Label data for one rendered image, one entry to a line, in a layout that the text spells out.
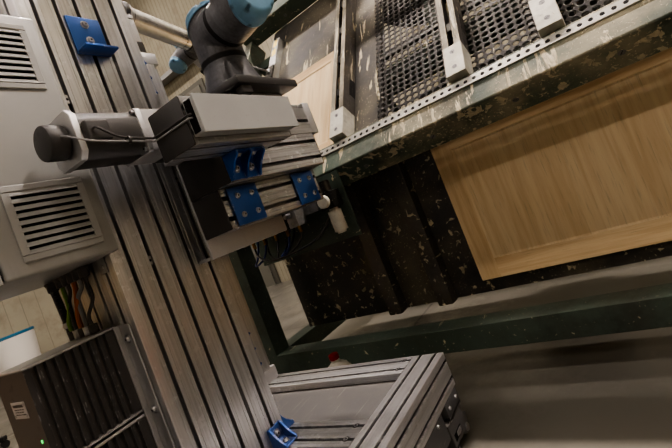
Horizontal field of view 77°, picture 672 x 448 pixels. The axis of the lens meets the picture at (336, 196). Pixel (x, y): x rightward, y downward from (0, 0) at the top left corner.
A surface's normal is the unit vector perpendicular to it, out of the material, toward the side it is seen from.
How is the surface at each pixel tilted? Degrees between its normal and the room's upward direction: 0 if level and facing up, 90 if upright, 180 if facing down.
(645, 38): 142
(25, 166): 90
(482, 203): 90
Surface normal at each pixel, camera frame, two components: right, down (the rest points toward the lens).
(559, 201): -0.53, 0.18
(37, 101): 0.78, -0.32
